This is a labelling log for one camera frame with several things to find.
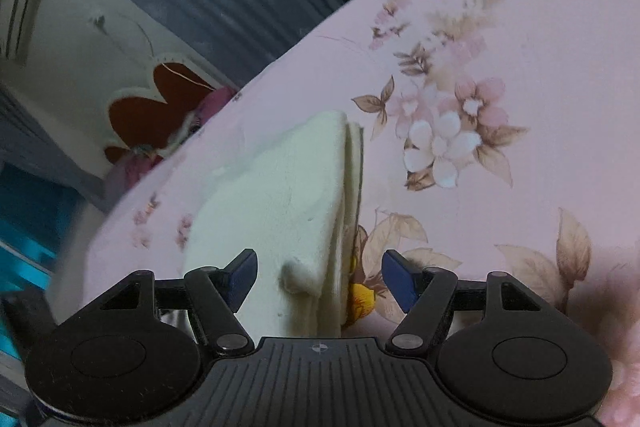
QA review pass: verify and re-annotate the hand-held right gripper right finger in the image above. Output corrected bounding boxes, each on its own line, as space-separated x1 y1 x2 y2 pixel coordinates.
381 250 545 354

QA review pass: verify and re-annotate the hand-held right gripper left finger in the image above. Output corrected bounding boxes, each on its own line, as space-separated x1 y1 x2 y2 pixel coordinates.
99 248 259 355

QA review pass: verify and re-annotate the white cloth garment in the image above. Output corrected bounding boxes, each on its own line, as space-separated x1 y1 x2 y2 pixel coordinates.
182 109 366 338

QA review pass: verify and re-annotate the pink floral bedsheet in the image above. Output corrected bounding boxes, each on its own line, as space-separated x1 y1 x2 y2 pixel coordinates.
47 0 640 427

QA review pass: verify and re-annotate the cream headboard with red panels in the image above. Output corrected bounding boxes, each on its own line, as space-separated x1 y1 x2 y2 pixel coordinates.
102 51 236 168

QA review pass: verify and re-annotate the turquoise panel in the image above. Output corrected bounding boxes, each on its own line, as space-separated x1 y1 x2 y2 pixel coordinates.
0 164 87 275

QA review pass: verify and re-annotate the white wall vent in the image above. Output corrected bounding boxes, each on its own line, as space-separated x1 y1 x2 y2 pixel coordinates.
1 0 49 64

